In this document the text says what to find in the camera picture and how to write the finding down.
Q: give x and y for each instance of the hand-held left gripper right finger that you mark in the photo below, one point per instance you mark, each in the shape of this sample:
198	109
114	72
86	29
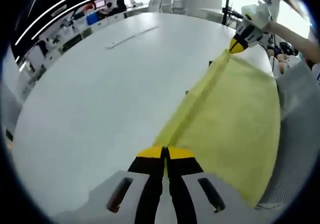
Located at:
180	191

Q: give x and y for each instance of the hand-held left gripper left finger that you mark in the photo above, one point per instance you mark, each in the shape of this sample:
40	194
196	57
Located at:
150	191

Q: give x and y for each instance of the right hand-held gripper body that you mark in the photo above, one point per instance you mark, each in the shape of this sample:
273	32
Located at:
257	13

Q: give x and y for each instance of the yellow garment with blue sleeve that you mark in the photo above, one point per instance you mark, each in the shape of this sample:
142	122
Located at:
230	124

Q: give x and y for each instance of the black metal stand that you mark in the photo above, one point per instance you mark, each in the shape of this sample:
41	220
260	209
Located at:
228	7

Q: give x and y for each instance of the row of white office chairs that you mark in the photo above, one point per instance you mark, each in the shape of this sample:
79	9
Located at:
165	5

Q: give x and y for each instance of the grey mesh chair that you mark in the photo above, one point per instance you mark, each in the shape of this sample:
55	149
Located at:
290	159

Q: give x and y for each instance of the blue bin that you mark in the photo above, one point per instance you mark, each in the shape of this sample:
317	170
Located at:
91	17

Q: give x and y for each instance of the ceiling light strips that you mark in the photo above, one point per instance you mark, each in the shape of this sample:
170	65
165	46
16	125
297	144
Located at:
62	7

